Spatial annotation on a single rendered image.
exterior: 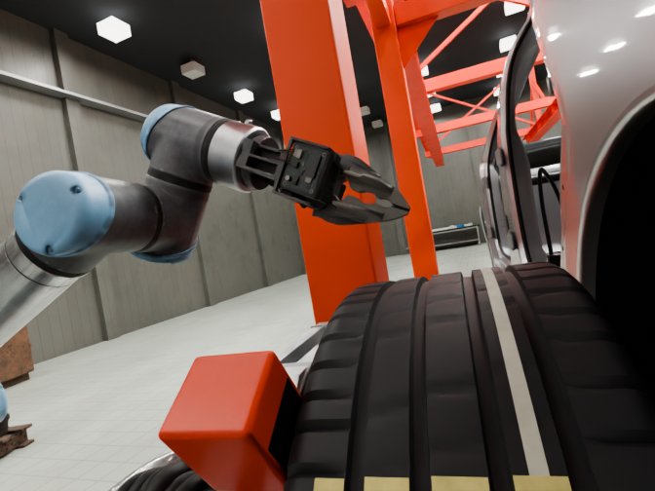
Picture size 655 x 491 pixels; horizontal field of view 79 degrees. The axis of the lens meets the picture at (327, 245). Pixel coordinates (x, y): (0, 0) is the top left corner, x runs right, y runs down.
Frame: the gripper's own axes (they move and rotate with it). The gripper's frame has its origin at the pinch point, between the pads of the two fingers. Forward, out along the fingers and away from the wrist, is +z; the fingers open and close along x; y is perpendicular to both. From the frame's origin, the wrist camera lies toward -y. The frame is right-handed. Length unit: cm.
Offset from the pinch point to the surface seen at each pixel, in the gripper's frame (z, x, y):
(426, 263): -14, -7, -230
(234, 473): -0.7, -24.7, 22.4
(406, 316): 6.4, -10.1, 13.8
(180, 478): -7.8, -32.2, 16.5
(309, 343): -5.1, -20.1, 0.5
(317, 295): -18.2, -20.8, -37.2
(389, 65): -80, 112, -213
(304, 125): -32.9, 14.7, -32.3
